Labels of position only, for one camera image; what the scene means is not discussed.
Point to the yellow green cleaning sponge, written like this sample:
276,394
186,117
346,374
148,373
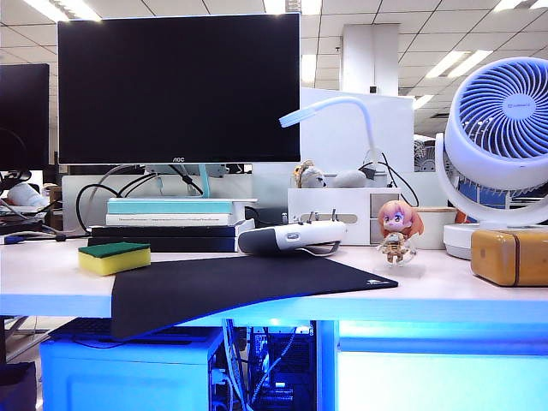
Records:
113,262

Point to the white desk drawer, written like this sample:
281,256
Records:
428,377

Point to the small black box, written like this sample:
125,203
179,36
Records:
267,216

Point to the white grey remote controller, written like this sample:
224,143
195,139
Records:
289,237

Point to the cream plush animal toy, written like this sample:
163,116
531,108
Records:
311,177

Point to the white desktop organizer box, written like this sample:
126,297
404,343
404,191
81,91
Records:
327,201

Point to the grey soft plush lump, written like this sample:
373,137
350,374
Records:
347,179

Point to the white partition board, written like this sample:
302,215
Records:
327,145

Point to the black mouse pad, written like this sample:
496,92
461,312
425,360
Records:
229,278

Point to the white gooseneck desk lamp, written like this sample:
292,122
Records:
295,116

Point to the black flat box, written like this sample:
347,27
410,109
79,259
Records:
186,245
164,232

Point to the teal book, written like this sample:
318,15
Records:
164,208

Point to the white book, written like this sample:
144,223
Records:
164,220

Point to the orange haired anime figurine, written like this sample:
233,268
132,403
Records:
394,216

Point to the black AOC computer monitor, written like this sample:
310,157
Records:
177,85

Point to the black computer tower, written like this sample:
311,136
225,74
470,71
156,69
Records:
293,359

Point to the small white background fan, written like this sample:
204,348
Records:
423,154

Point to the white container with wooden lid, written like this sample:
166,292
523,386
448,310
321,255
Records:
431,233

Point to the white desk leg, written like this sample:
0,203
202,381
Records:
327,368

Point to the small orange object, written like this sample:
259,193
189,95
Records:
460,217

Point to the white desk fan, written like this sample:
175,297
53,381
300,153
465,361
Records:
471,164

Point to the frosted desk divider panel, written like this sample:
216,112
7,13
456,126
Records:
67,199

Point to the white bottle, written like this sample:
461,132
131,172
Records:
25,194

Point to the black flat device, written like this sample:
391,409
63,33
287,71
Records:
19,227

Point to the black frameless computer monitor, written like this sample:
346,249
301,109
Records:
21,115

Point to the dark fabric chair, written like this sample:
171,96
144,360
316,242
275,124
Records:
17,385

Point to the white pedestal cabinet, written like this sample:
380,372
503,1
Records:
122,377

